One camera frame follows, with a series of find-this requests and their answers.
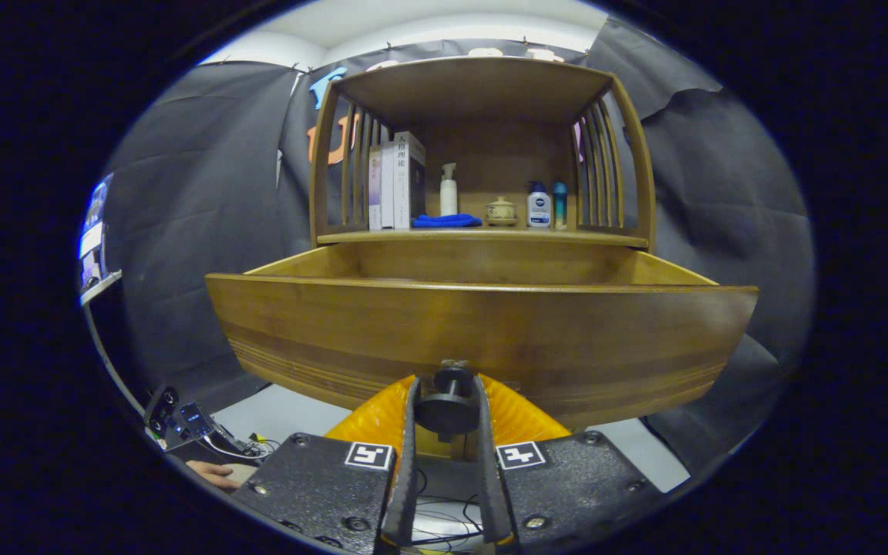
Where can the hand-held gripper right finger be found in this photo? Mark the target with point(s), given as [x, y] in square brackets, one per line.
[492, 486]

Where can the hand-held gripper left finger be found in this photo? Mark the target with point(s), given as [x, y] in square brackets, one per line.
[401, 478]

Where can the black drawer knob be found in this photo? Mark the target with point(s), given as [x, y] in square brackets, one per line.
[448, 412]

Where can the wooden drawer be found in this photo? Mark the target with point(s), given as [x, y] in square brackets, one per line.
[413, 324]

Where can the wooden countertop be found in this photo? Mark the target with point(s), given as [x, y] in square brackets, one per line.
[490, 235]

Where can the wooden cabinet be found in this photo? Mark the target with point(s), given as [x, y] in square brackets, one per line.
[475, 85]

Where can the black electronic device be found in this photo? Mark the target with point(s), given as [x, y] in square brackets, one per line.
[182, 420]

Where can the blue folded cloth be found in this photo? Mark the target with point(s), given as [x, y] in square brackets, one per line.
[444, 221]

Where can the beige lidded ceramic teacup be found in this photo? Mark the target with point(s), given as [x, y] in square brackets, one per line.
[501, 212]

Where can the white lotion bottle blue cap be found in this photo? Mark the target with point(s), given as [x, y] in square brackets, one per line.
[539, 210]

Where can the white pump bottle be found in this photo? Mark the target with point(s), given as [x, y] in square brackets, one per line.
[449, 196]

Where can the thin white book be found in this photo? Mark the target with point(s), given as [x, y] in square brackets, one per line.
[388, 193]

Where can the lavender book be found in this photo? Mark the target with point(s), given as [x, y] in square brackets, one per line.
[374, 193]

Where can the slim teal bottle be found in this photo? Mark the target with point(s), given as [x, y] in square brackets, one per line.
[560, 204]

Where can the thick grey white book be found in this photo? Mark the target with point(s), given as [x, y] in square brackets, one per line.
[409, 181]

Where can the white side shelf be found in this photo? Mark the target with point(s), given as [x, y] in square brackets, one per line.
[101, 287]

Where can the lit monitor screen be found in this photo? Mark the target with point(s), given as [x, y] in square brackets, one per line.
[93, 231]

